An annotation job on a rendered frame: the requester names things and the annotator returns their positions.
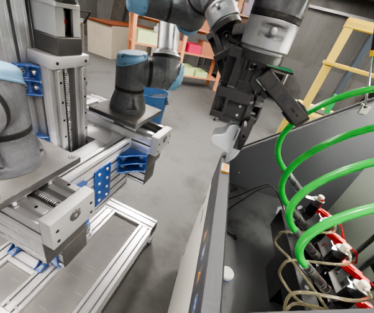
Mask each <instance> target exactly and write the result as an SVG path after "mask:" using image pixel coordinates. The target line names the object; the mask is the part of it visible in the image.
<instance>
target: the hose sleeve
mask: <svg viewBox="0 0 374 313"><path fill-rule="evenodd" d="M288 181H289V182H290V183H291V184H292V186H293V187H294V188H295V190H296V191H299V190H300V189H302V186H301V185H300V184H299V182H298V181H297V180H296V178H295V177H294V176H293V174H292V173H291V174H290V175H289V177H288Z"/></svg>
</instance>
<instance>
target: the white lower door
mask: <svg viewBox="0 0 374 313"><path fill-rule="evenodd" d="M210 188H211V185H210V187H209V190H208V193H207V194H206V195H205V198H204V201H203V205H202V208H201V210H200V213H199V215H198V218H197V221H196V223H195V225H194V229H193V231H192V233H191V236H190V238H189V241H188V244H187V246H186V248H185V250H184V252H183V257H182V259H181V263H180V267H179V270H178V275H177V278H176V283H175V287H174V290H173V295H172V299H171V303H170V308H169V311H168V313H188V311H189V304H190V300H191V293H192V289H193V283H194V276H195V272H196V265H197V261H198V255H199V248H200V244H201V237H202V233H203V227H204V220H205V216H206V209H207V206H208V199H209V192H210Z"/></svg>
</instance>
